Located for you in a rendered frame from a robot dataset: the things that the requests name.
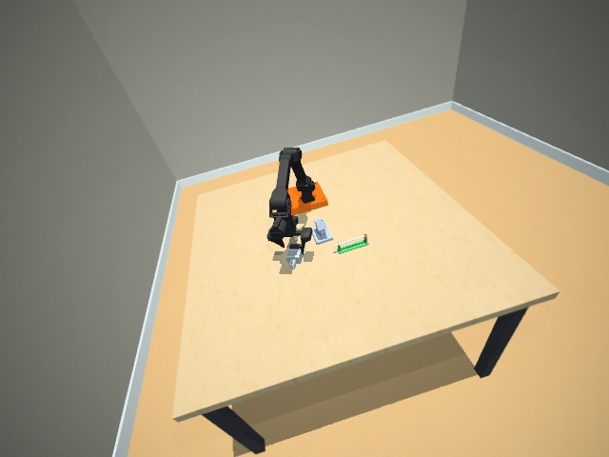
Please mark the green u-shaped rack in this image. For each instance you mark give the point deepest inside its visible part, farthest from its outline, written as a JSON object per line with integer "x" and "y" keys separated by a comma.
{"x": 352, "y": 246}

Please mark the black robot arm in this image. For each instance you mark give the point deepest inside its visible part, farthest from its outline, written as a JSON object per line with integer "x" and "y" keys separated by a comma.
{"x": 290, "y": 158}

